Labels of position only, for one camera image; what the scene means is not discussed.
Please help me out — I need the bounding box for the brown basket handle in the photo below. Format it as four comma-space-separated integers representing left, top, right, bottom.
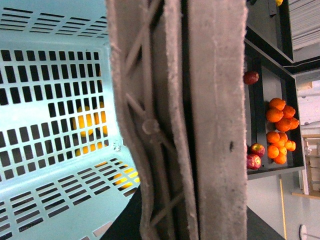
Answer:
106, 0, 248, 240

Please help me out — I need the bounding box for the light blue plastic basket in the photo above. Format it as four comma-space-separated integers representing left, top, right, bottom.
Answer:
0, 0, 139, 240

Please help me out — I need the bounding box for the red apple upper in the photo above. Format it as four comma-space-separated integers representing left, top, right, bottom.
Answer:
243, 71, 260, 85

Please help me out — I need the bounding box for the red apple pair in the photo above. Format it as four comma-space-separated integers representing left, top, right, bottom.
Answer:
246, 143, 266, 170

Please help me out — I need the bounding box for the orange tangerine pile lower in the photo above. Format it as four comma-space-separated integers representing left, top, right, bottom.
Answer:
266, 131, 297, 165

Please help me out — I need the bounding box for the orange tangerine pile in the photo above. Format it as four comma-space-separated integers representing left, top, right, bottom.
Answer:
265, 97, 300, 132
266, 131, 297, 165

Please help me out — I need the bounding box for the orange tangerine pile upper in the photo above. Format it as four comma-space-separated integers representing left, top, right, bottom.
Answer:
265, 97, 300, 132

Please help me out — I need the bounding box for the black fruit display shelf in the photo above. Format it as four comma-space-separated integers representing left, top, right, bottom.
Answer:
243, 0, 320, 181

